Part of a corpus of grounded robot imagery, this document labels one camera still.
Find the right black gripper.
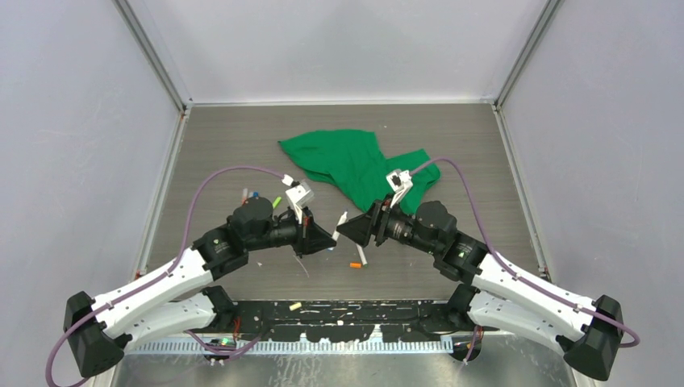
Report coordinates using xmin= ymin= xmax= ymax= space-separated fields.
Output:
xmin=337 ymin=193 xmax=440 ymax=256

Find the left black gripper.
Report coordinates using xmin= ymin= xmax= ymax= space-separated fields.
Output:
xmin=246 ymin=205 xmax=335 ymax=260

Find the white marker green tip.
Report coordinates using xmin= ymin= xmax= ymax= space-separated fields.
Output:
xmin=356 ymin=245 xmax=368 ymax=266

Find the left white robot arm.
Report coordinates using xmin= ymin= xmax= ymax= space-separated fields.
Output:
xmin=64 ymin=198 xmax=336 ymax=378

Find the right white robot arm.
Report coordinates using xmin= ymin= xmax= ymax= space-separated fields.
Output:
xmin=336 ymin=201 xmax=624 ymax=381

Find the green cloth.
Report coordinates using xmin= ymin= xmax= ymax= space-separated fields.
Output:
xmin=278 ymin=129 xmax=430 ymax=212

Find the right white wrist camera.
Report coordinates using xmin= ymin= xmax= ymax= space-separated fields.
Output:
xmin=386 ymin=169 xmax=413 ymax=208

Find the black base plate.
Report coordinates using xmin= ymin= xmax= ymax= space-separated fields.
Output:
xmin=181 ymin=298 xmax=501 ymax=344

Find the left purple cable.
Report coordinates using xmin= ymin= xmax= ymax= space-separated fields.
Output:
xmin=45 ymin=164 xmax=292 ymax=387

